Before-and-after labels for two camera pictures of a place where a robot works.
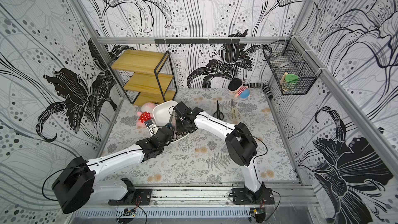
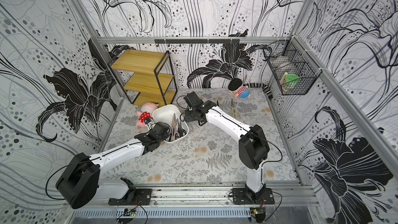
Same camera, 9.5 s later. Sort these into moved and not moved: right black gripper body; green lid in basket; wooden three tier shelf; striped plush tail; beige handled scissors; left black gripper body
Moved: left black gripper body; right black gripper body
Not moved: beige handled scissors; wooden three tier shelf; green lid in basket; striped plush tail
